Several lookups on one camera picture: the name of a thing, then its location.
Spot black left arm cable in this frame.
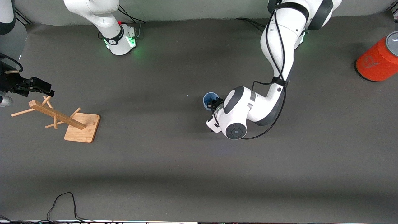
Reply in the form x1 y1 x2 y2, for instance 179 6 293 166
241 3 289 140

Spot black right base cables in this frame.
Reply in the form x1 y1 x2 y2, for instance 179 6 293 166
118 5 147 39

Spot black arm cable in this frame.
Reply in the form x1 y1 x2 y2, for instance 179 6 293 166
0 53 24 74
241 3 289 140

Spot wooden cup rack stand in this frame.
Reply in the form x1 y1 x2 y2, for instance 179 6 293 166
11 96 101 143

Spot black base cables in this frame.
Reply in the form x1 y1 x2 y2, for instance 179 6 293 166
235 18 268 32
118 5 147 39

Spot black left base cables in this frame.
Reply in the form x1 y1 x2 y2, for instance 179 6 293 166
235 18 268 32

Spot thin black looped cable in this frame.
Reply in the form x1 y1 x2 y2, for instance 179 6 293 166
47 192 94 223

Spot light blue cup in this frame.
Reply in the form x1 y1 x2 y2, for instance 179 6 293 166
203 92 220 111

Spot orange cylindrical can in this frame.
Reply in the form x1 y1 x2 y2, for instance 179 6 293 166
355 30 398 82

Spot dark grey table mat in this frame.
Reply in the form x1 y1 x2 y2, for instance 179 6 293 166
0 12 398 223

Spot aluminium frame rail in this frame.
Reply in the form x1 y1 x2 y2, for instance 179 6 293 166
16 9 32 25

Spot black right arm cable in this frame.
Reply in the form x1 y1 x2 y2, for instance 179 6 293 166
0 53 24 74

